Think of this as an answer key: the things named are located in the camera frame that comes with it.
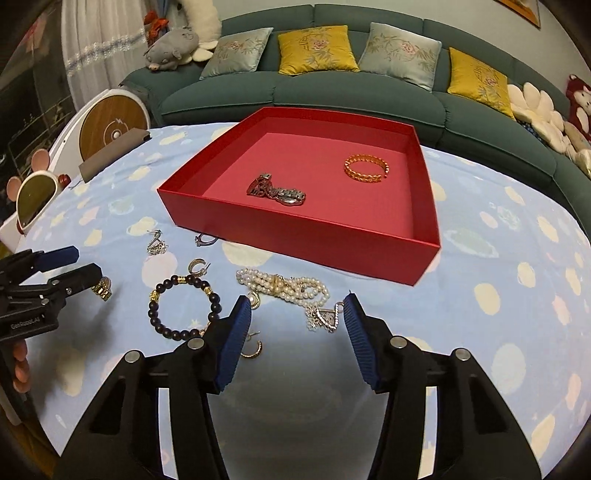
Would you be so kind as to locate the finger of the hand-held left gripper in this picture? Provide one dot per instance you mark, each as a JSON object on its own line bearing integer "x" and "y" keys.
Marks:
{"x": 78, "y": 278}
{"x": 57, "y": 257}

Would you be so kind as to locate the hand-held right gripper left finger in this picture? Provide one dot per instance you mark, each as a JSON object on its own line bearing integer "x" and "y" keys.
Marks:
{"x": 234, "y": 344}

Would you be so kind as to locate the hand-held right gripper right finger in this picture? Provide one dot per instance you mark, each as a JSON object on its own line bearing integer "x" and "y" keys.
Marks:
{"x": 360, "y": 344}

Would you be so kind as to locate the gold watch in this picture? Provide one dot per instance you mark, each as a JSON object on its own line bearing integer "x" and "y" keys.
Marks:
{"x": 104, "y": 290}

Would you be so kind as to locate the red shallow box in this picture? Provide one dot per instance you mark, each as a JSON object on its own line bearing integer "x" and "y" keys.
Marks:
{"x": 304, "y": 194}

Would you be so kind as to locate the person's left hand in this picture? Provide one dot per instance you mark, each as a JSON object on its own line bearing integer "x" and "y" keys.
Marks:
{"x": 21, "y": 369}

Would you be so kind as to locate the mirror with pink ears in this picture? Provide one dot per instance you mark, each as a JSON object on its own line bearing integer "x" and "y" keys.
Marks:
{"x": 37, "y": 196}

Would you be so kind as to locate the grey pouch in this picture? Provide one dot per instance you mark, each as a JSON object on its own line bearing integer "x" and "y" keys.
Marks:
{"x": 113, "y": 154}

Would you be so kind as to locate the white appliance with wooden disc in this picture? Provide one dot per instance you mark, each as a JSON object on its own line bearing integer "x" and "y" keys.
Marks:
{"x": 108, "y": 127}

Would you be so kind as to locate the blue printed tablecloth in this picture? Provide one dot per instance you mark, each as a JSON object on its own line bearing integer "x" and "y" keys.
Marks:
{"x": 485, "y": 277}

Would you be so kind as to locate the silver metal watch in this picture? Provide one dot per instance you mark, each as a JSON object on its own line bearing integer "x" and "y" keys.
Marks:
{"x": 279, "y": 191}

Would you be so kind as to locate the white sheer curtain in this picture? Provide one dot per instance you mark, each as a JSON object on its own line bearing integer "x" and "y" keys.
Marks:
{"x": 101, "y": 41}

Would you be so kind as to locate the grey plush pig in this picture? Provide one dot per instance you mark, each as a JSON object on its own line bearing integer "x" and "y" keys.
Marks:
{"x": 171, "y": 48}

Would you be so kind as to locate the green sofa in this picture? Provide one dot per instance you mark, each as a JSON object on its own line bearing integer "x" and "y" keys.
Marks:
{"x": 369, "y": 97}

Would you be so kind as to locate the red curtain ornament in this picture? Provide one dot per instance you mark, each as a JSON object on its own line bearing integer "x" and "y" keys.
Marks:
{"x": 154, "y": 23}

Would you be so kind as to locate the light blue embroidered cushion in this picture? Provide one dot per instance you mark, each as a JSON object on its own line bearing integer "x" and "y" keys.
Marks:
{"x": 401, "y": 55}
{"x": 235, "y": 53}

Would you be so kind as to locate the blue patterned cushion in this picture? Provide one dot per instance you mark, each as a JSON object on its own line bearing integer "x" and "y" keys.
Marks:
{"x": 533, "y": 129}

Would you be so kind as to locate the white long plush toy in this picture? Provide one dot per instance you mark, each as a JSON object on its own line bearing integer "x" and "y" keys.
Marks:
{"x": 203, "y": 21}

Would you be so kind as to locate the yellow embroidered cushion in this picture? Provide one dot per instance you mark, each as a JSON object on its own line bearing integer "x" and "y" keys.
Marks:
{"x": 480, "y": 83}
{"x": 316, "y": 48}

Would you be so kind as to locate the beige cushion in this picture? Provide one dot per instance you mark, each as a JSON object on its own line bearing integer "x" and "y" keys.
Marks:
{"x": 579, "y": 147}

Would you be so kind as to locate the cream flower cushion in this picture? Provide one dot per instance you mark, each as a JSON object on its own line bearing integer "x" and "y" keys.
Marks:
{"x": 538, "y": 106}

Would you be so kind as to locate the red monkey plush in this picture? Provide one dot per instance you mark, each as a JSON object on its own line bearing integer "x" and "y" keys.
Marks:
{"x": 579, "y": 99}

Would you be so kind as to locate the framed wall picture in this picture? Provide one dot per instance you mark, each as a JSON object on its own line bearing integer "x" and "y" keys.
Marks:
{"x": 524, "y": 9}

